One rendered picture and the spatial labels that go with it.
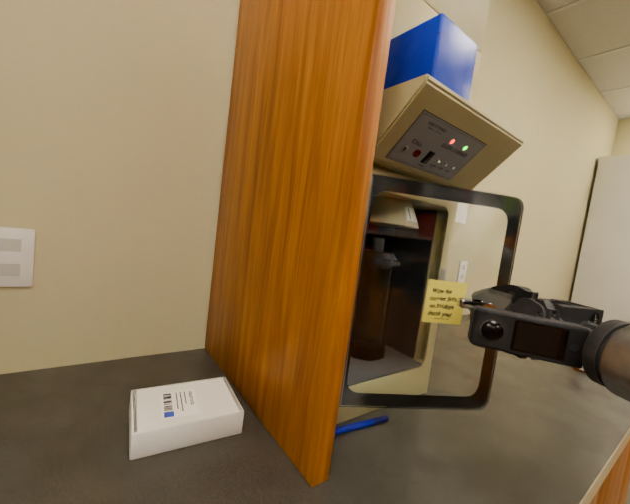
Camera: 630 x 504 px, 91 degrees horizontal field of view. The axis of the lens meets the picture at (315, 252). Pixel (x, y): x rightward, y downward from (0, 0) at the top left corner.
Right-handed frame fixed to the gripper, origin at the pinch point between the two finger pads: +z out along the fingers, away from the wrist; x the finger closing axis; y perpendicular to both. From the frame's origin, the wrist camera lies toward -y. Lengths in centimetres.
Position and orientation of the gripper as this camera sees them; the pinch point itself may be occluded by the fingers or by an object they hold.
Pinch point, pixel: (473, 303)
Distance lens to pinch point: 57.6
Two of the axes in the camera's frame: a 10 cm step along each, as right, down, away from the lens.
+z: -1.7, -1.0, 9.8
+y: 9.8, 1.1, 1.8
